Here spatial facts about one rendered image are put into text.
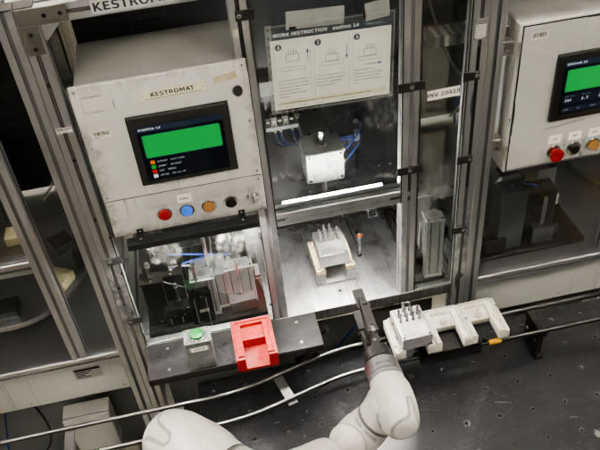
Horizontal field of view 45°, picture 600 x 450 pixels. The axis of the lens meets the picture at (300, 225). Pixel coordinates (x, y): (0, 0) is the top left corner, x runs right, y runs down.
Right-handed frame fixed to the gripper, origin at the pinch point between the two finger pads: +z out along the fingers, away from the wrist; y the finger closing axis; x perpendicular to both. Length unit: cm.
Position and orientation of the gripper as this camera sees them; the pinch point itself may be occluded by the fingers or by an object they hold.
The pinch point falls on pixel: (360, 307)
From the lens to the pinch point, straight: 206.8
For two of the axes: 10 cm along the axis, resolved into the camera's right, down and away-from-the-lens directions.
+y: -0.8, -7.5, -6.5
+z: -2.0, -6.3, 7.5
